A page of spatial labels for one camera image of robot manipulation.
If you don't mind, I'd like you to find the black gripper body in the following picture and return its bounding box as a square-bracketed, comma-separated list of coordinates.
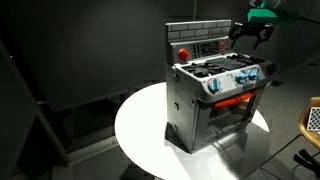
[237, 22, 275, 36]

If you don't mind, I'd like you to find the black keypad panel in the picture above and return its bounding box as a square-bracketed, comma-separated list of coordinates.
[191, 42, 220, 58]

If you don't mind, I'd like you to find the grey oven door with window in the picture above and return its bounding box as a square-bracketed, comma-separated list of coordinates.
[196, 88, 268, 153]

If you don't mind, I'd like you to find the large orange dial knob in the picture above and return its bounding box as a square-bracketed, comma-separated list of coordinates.
[177, 48, 190, 61]

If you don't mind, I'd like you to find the grey toy kitchen stove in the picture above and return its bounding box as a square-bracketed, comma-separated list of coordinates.
[165, 19, 279, 154]

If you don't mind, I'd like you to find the checkerboard calibration board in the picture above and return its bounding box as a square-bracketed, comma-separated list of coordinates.
[306, 106, 320, 133]

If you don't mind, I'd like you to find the yellow wooden chair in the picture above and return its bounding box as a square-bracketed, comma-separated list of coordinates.
[297, 96, 320, 149]

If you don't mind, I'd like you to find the black floor equipment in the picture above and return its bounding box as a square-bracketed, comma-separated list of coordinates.
[293, 149, 320, 176]

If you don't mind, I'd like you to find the round white table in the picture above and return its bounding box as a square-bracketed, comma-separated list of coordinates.
[114, 81, 272, 180]

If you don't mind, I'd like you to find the orange oven door handle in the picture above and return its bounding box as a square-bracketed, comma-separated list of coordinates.
[213, 91, 258, 110]

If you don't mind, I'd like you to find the dark diagonal frame beam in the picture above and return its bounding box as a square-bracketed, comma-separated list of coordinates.
[0, 39, 72, 167]

